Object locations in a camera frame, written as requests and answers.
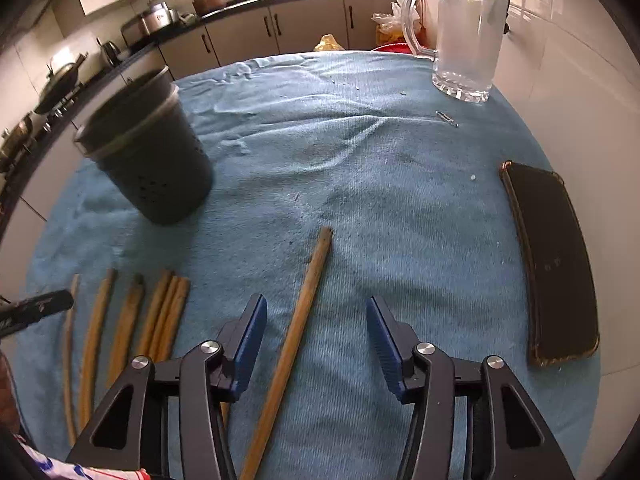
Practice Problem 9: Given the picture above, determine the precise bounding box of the person's left hand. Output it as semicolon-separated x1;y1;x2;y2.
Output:
0;356;21;434

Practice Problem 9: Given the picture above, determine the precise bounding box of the black smartphone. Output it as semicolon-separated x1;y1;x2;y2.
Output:
499;160;600;367

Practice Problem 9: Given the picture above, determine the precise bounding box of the steel pot on stove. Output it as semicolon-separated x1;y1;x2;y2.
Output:
0;114;32;174

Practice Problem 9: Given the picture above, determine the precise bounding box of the dark utensil holder cup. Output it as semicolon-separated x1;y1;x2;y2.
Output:
74;66;214;224

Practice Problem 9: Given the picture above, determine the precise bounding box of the black wok with lid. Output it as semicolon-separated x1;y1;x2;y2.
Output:
34;53;87;115

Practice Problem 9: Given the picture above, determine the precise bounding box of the black kettle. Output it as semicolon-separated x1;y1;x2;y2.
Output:
96;39;122;67

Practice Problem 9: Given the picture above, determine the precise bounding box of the blue table cloth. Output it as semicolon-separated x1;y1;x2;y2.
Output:
22;52;600;479

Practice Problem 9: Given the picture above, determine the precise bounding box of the small metal clip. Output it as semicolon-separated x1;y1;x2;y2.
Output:
435;110;459;128

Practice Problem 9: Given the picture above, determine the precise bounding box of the silver rice cooker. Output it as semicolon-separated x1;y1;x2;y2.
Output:
120;2;180;47

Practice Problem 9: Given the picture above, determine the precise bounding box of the brown clay pot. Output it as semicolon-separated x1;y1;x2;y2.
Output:
192;0;227;16

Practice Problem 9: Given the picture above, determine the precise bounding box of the red plastic basin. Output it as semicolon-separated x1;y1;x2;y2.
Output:
373;42;412;55

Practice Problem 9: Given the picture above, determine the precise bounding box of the yellow plastic bag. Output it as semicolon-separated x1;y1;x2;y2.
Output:
314;34;344;52

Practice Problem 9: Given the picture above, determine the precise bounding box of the clear glass mug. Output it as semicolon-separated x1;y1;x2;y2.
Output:
401;0;509;104

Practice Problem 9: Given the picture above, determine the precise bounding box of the bag on floor corner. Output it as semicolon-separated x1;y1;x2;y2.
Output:
371;2;428;47

